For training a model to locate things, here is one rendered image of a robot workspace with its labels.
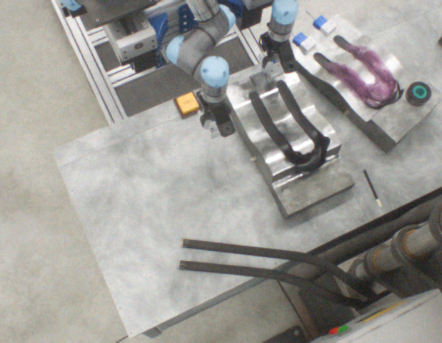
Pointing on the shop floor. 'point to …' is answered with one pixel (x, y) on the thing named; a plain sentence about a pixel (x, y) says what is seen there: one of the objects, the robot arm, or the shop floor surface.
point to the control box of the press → (388, 324)
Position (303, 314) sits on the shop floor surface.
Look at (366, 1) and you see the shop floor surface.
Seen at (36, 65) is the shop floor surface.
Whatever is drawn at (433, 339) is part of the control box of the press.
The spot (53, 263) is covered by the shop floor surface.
